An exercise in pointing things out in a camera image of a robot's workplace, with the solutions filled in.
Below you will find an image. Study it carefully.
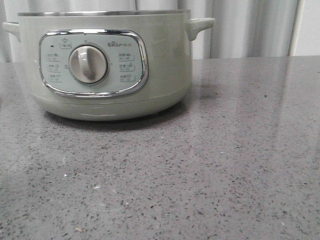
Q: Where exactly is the pale green electric cooking pot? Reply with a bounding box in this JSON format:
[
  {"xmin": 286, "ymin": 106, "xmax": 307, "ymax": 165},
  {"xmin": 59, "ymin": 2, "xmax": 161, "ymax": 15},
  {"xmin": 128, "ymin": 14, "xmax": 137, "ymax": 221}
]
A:
[{"xmin": 2, "ymin": 9, "xmax": 216, "ymax": 121}]

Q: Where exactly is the grey white pot dial knob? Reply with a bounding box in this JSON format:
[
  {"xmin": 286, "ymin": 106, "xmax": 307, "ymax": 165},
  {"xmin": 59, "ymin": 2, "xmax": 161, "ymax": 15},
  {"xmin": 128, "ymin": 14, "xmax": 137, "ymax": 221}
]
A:
[{"xmin": 69, "ymin": 45, "xmax": 108, "ymax": 84}]

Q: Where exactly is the white pleated curtain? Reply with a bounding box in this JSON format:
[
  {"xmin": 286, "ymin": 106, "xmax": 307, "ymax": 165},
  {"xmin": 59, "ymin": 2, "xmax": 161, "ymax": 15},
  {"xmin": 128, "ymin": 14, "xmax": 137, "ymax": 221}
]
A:
[{"xmin": 0, "ymin": 0, "xmax": 299, "ymax": 59}]

